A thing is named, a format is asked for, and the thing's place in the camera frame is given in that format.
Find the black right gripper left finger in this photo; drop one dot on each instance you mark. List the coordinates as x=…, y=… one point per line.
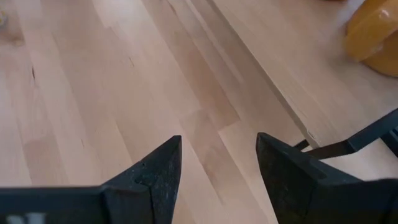
x=149, y=186

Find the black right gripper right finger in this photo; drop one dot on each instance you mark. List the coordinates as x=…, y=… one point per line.
x=295, y=186

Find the amber mug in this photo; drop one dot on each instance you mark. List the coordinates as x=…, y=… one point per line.
x=373, y=31

